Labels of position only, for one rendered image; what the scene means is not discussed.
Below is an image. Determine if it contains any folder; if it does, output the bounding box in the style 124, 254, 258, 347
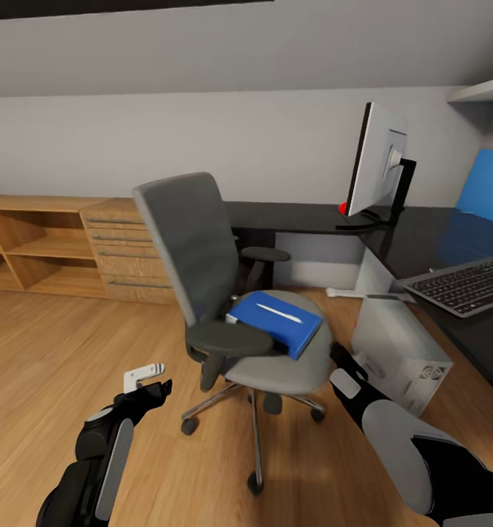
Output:
226, 291, 323, 361

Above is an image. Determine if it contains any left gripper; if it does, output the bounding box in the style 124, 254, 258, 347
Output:
113, 378, 173, 420

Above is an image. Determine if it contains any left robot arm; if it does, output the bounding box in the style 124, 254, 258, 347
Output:
36, 363, 173, 527

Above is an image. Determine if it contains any keyboard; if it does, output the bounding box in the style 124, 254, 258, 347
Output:
396, 257, 493, 318

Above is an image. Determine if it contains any swivel chair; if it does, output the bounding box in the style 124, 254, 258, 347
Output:
132, 172, 333, 496

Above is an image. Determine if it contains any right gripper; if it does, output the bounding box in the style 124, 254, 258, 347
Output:
329, 342, 368, 381

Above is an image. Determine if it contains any monitor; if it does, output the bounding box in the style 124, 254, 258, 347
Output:
335, 102, 417, 231

